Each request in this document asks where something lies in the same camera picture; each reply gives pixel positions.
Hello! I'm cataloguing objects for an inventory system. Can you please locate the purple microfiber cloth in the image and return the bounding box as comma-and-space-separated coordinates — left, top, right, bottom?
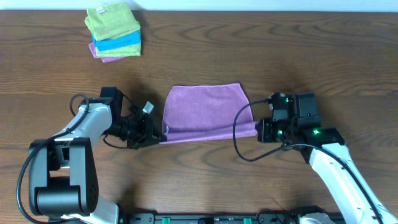
162, 83, 249, 144

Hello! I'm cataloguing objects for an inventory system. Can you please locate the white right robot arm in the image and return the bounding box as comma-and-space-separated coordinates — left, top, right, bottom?
256, 118, 397, 223

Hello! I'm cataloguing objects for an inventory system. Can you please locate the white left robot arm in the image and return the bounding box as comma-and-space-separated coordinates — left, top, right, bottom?
16, 87, 167, 223

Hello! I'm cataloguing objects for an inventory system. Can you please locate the bottom purple folded cloth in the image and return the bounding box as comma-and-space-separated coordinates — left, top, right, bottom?
88, 43, 124, 63

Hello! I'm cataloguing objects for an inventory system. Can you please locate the lower green folded cloth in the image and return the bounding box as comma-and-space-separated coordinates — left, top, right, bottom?
95, 44, 141, 57

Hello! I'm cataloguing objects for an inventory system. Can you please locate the green folded cloth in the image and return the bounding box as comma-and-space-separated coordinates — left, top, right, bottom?
85, 2, 141, 40
95, 44, 141, 57

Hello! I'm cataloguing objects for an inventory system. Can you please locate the blue folded cloth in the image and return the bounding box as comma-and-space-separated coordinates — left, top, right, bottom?
91, 30, 141, 51

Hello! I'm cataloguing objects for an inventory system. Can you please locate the top green folded cloth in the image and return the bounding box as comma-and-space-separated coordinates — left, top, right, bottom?
85, 2, 141, 40

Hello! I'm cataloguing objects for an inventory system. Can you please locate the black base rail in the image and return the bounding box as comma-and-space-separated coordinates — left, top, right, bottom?
118, 212, 346, 224

